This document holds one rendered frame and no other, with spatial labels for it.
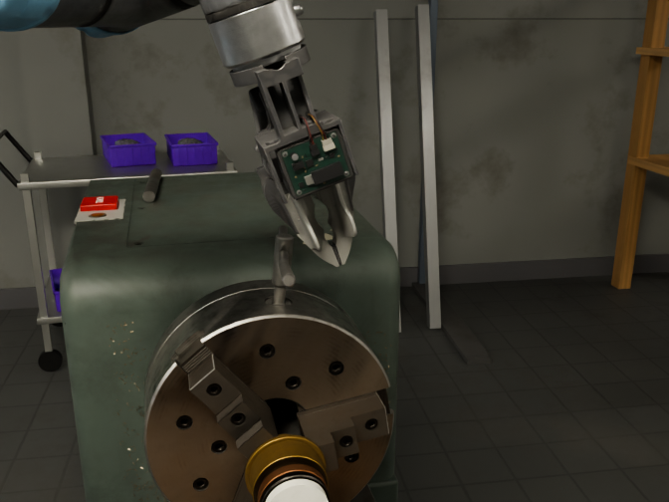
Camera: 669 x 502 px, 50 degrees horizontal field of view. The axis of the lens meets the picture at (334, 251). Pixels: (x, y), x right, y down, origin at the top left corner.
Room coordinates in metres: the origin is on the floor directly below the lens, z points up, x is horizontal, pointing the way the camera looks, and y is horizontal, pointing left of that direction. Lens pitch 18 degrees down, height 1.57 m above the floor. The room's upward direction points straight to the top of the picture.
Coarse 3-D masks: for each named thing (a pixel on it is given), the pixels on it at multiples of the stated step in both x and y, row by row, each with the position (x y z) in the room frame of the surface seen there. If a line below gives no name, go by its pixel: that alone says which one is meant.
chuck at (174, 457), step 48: (192, 336) 0.78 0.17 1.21; (240, 336) 0.76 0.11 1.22; (288, 336) 0.78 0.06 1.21; (336, 336) 0.79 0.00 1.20; (288, 384) 0.78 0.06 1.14; (336, 384) 0.79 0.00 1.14; (384, 384) 0.81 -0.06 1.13; (144, 432) 0.74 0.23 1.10; (192, 432) 0.75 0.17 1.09; (288, 432) 0.83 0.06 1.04; (192, 480) 0.75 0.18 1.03; (336, 480) 0.79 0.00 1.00
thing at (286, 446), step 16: (272, 448) 0.68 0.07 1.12; (288, 448) 0.67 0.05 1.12; (304, 448) 0.68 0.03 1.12; (320, 448) 0.70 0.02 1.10; (256, 464) 0.67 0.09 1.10; (272, 464) 0.66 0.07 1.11; (288, 464) 0.66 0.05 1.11; (304, 464) 0.66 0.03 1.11; (320, 464) 0.67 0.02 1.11; (256, 480) 0.65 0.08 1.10; (272, 480) 0.63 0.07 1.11; (288, 480) 0.63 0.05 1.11; (320, 480) 0.64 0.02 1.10; (256, 496) 0.65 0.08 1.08
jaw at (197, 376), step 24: (192, 360) 0.75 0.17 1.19; (216, 360) 0.75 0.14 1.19; (192, 384) 0.72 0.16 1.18; (216, 384) 0.72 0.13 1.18; (240, 384) 0.75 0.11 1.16; (216, 408) 0.72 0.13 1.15; (240, 408) 0.70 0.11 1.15; (264, 408) 0.75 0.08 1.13; (240, 432) 0.70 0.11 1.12; (264, 432) 0.69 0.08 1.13
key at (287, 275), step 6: (282, 228) 0.90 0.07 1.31; (282, 252) 0.80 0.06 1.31; (282, 258) 0.78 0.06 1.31; (288, 258) 0.79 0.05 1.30; (282, 264) 0.71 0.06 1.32; (288, 264) 0.71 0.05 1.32; (282, 270) 0.65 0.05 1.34; (288, 270) 0.63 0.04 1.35; (282, 276) 0.61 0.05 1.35; (288, 276) 0.59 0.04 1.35; (294, 276) 0.59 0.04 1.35; (288, 282) 0.59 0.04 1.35; (294, 282) 0.59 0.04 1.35
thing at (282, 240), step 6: (282, 234) 0.82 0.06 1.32; (288, 234) 0.83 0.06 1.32; (276, 240) 0.81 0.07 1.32; (282, 240) 0.81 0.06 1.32; (288, 240) 0.81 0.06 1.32; (276, 246) 0.81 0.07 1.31; (282, 246) 0.81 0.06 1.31; (288, 246) 0.81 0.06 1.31; (276, 252) 0.81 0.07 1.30; (288, 252) 0.81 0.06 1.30; (276, 258) 0.81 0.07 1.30; (276, 264) 0.81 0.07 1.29; (276, 270) 0.81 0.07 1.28; (276, 276) 0.81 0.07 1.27; (276, 282) 0.81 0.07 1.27; (282, 282) 0.81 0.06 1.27; (276, 288) 0.81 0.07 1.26; (282, 288) 0.81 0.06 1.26; (276, 294) 0.81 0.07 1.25; (282, 294) 0.81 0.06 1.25; (276, 300) 0.81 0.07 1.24; (282, 300) 0.81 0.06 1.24
